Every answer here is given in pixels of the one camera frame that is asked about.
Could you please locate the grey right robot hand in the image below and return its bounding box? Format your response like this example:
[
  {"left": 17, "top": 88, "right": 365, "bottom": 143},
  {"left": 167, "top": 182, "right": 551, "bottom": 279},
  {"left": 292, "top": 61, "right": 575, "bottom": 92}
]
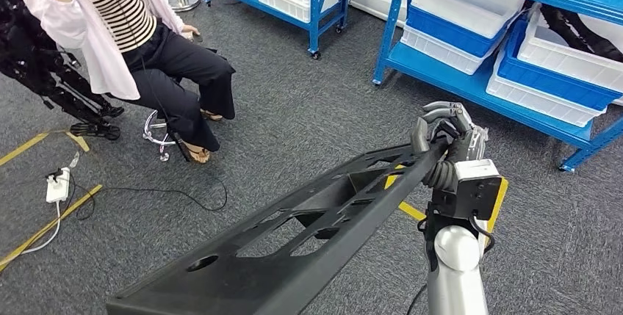
[{"left": 410, "top": 101, "right": 489, "bottom": 163}]

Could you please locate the person's left hand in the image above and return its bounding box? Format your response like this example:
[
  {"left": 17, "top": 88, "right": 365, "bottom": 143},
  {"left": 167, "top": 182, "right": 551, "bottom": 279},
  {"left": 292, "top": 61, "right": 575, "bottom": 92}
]
[{"left": 181, "top": 24, "right": 202, "bottom": 43}]

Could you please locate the black plastic plate bracket part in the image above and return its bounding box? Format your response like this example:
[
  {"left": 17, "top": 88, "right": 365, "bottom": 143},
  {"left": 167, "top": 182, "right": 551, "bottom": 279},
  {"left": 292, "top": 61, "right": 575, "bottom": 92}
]
[{"left": 106, "top": 140, "right": 451, "bottom": 315}]

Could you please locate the black trim part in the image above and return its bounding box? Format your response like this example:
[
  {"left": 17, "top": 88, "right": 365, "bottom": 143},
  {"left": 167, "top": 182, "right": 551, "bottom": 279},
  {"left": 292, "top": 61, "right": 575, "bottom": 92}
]
[
  {"left": 537, "top": 2, "right": 588, "bottom": 55},
  {"left": 559, "top": 8, "right": 623, "bottom": 64}
]

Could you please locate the person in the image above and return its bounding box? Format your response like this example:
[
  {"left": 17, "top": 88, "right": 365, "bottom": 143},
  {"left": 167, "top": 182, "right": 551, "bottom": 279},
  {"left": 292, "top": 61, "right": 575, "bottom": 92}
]
[{"left": 7, "top": 0, "right": 238, "bottom": 165}]

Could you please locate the yellow floor tape square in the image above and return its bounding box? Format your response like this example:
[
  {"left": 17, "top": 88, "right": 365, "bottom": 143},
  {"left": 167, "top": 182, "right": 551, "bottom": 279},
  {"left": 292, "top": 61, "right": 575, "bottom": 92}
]
[
  {"left": 384, "top": 164, "right": 510, "bottom": 236},
  {"left": 0, "top": 130, "right": 104, "bottom": 272}
]

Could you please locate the blue plastic crate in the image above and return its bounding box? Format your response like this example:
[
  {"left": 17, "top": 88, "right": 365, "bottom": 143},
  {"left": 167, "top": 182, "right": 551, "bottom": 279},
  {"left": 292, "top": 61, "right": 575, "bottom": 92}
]
[
  {"left": 496, "top": 15, "right": 623, "bottom": 113},
  {"left": 405, "top": 5, "right": 512, "bottom": 59}
]

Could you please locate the chrome stool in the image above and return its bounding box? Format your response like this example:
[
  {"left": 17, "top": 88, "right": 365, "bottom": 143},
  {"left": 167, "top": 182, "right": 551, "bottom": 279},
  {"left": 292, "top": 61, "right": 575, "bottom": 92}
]
[{"left": 142, "top": 108, "right": 184, "bottom": 163}]

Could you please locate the black humanoid robot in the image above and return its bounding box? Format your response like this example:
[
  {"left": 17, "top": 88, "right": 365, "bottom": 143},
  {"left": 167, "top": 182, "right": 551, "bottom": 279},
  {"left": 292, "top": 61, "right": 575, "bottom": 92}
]
[{"left": 0, "top": 0, "right": 125, "bottom": 141}]

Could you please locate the white power strip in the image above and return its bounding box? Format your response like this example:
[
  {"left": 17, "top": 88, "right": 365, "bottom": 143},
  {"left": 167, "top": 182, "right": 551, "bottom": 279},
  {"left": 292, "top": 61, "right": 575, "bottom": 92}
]
[{"left": 45, "top": 167, "right": 71, "bottom": 204}]

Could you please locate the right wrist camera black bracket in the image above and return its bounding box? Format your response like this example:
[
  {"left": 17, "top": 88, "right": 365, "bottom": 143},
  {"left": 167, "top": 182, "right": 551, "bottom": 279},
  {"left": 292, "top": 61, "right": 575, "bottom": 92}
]
[{"left": 431, "top": 158, "right": 504, "bottom": 222}]

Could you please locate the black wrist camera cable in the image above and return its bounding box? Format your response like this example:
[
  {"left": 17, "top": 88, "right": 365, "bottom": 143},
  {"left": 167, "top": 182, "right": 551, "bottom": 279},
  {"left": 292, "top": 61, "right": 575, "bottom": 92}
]
[{"left": 467, "top": 213, "right": 497, "bottom": 256}]

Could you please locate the thin black dangling cable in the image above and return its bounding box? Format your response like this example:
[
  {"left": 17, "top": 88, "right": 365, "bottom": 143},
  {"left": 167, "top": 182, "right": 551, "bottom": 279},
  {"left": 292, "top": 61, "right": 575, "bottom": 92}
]
[{"left": 406, "top": 283, "right": 429, "bottom": 315}]

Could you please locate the black floor cable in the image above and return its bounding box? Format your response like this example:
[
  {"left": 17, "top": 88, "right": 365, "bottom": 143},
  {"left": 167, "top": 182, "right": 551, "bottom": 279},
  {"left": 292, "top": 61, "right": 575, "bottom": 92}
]
[{"left": 63, "top": 176, "right": 228, "bottom": 221}]

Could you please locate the white floor cable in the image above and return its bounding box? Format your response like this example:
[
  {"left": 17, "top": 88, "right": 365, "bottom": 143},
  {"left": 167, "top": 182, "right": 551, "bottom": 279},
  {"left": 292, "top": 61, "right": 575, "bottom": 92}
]
[{"left": 19, "top": 200, "right": 62, "bottom": 256}]

